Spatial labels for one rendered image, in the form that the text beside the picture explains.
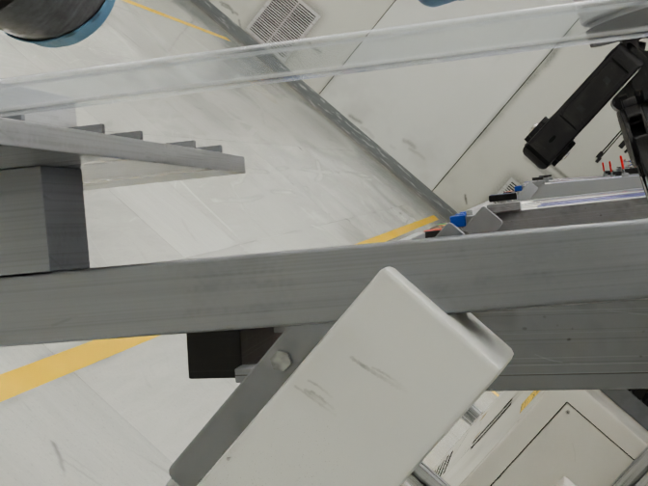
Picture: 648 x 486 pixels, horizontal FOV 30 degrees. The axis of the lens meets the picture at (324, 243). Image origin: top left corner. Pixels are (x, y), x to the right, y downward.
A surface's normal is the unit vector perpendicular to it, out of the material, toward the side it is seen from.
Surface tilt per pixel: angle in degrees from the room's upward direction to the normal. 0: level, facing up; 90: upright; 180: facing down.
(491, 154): 90
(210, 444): 90
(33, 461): 0
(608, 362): 90
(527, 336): 90
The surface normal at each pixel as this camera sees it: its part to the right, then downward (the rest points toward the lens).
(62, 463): 0.63, -0.76
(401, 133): -0.18, 0.05
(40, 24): 0.35, 0.89
